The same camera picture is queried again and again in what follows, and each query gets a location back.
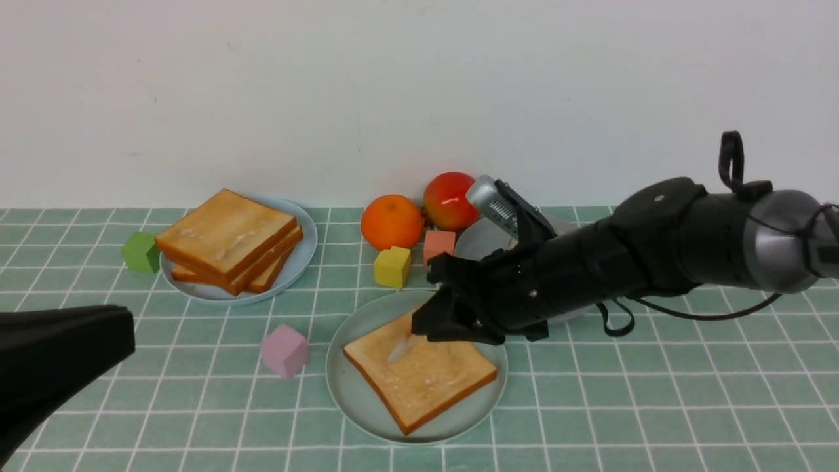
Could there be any grey egg plate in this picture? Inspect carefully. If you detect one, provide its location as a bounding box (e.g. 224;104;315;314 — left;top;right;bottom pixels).
454;214;596;326

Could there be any salmon foam cube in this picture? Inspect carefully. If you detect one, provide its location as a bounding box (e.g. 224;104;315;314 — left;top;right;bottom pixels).
423;229;458;267

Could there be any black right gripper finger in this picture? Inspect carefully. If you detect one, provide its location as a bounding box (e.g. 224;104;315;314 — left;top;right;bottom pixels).
411;253;505;345

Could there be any yellow foam cube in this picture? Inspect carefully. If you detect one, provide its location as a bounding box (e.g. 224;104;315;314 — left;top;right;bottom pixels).
374;246;412;290

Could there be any light blue bread plate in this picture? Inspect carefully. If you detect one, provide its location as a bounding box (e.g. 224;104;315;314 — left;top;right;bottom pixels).
159;192;319;307

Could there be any red apple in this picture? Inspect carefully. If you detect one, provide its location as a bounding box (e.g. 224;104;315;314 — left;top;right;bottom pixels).
423;172;480;232

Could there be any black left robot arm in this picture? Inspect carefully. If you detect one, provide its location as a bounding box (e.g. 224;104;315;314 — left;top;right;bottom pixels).
1;304;136;466

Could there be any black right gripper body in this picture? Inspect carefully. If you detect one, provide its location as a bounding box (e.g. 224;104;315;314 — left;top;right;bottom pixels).
471;226;623;342

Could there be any orange fruit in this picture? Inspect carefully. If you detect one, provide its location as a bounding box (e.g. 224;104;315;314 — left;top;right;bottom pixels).
360;194;425;251

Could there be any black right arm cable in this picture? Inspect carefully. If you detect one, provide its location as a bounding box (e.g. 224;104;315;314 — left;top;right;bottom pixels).
595;130;839;338

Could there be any green foam cube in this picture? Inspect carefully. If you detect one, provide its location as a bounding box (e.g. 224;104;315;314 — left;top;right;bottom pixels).
121;232;160;274

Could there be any pink foam cube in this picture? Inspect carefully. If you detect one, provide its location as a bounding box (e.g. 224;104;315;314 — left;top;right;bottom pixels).
260;324;311;378

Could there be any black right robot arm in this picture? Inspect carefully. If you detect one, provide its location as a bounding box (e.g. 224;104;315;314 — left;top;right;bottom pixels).
410;177;837;345

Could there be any green serving plate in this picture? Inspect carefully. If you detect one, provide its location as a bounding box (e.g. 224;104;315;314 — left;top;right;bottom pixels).
326;290;509;446

